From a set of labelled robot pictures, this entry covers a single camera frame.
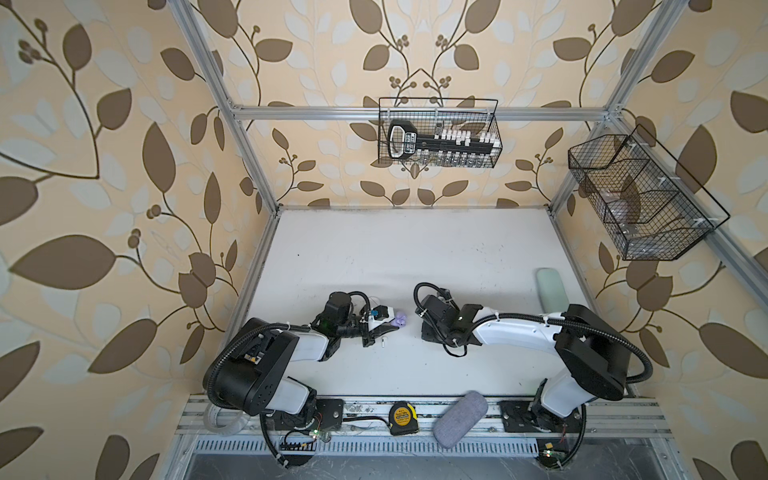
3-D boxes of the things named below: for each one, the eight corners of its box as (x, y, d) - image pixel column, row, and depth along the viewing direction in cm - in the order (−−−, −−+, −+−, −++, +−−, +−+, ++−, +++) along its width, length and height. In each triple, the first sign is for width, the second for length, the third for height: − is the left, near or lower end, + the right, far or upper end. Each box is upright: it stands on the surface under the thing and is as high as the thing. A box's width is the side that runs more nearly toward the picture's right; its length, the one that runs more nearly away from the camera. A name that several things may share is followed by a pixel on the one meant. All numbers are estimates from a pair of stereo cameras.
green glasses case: (543, 313, 94) (546, 309, 92) (529, 271, 104) (531, 267, 102) (570, 313, 94) (574, 309, 92) (553, 271, 104) (556, 267, 102)
